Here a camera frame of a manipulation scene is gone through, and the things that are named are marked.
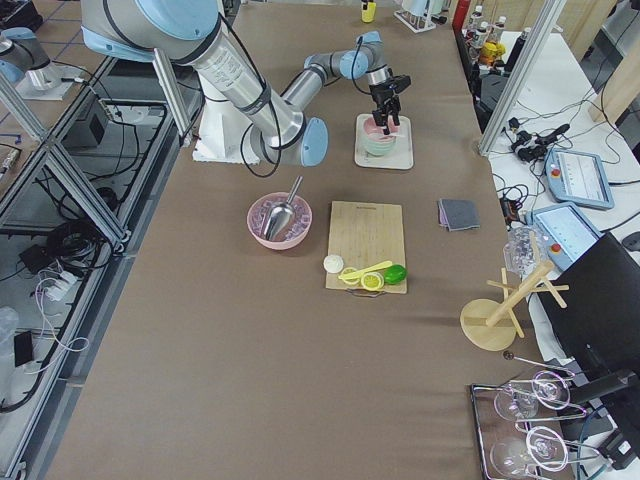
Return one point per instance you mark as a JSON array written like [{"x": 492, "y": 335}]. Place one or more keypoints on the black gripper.
[{"x": 382, "y": 95}]

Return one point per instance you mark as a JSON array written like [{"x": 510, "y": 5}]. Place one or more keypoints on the small pink bowl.
[{"x": 371, "y": 129}]

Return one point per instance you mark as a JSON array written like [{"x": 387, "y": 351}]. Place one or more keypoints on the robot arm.
[{"x": 195, "y": 34}]

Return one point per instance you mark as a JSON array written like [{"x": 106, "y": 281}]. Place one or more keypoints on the top green bowl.
[{"x": 379, "y": 147}]

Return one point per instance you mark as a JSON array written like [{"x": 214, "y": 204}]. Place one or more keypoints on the large pink ice bowl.
[{"x": 298, "y": 230}]

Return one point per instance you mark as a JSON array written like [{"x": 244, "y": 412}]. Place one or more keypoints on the cream rabbit tray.
[{"x": 401, "y": 157}]

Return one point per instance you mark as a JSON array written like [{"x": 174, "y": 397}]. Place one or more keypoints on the yellow plastic cup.
[{"x": 368, "y": 11}]

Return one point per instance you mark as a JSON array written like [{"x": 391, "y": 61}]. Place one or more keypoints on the cup rack with cups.
[{"x": 420, "y": 15}]

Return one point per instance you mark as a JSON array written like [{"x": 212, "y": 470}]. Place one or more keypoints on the grey folded cloth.
[{"x": 458, "y": 214}]

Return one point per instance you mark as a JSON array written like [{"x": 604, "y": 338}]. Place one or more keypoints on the wooden cutting board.
[{"x": 364, "y": 234}]

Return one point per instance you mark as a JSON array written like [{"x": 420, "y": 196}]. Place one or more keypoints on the metal ice scoop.
[{"x": 281, "y": 215}]

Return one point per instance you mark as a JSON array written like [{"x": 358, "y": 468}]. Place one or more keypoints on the white steamed bun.
[{"x": 333, "y": 264}]

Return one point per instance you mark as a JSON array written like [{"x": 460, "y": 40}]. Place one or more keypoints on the green lime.
[{"x": 395, "y": 274}]

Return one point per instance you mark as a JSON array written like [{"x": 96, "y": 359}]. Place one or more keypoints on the yellow plastic knife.
[{"x": 357, "y": 274}]

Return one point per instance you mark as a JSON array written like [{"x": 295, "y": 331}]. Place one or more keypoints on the upper lemon slice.
[{"x": 372, "y": 281}]

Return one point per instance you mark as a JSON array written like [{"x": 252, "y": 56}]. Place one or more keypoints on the lemon slice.
[
  {"x": 372, "y": 281},
  {"x": 351, "y": 282}
]

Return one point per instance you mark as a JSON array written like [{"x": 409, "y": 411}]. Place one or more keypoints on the lower lemon slice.
[{"x": 351, "y": 282}]

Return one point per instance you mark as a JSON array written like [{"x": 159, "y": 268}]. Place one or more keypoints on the blue teach pendant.
[{"x": 578, "y": 177}]

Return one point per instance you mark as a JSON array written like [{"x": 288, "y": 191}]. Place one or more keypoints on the wooden mug tree stand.
[{"x": 492, "y": 325}]

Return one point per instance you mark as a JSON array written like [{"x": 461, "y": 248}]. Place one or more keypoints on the wine glass rack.
[{"x": 517, "y": 424}]

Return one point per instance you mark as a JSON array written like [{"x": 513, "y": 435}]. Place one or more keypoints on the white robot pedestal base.
[{"x": 220, "y": 130}]

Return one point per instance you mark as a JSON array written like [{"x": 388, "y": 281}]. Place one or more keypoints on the aluminium frame post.
[{"x": 528, "y": 57}]

